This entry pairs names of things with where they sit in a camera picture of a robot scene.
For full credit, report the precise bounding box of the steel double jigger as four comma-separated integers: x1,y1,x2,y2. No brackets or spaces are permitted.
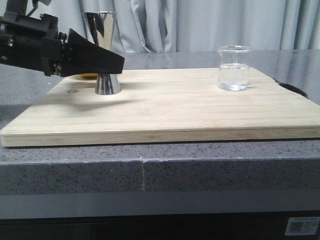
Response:
82,11,121,95

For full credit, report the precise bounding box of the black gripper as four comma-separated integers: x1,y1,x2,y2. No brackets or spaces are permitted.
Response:
0,12,125,77

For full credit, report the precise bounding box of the wooden cutting board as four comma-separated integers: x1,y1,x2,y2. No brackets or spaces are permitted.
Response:
0,68,320,147

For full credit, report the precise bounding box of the glass beaker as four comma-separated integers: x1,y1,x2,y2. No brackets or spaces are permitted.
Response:
218,45,253,92

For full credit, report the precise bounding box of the yellow lemon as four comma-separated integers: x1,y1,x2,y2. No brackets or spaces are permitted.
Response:
79,73,98,79

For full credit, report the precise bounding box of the grey curtain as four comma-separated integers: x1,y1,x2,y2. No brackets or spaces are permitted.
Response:
27,0,320,53

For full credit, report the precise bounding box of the black board handle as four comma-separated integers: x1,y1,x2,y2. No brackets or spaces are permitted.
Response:
273,78,309,99

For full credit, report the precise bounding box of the white QR label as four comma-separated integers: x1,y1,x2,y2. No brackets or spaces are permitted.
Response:
284,216,320,236

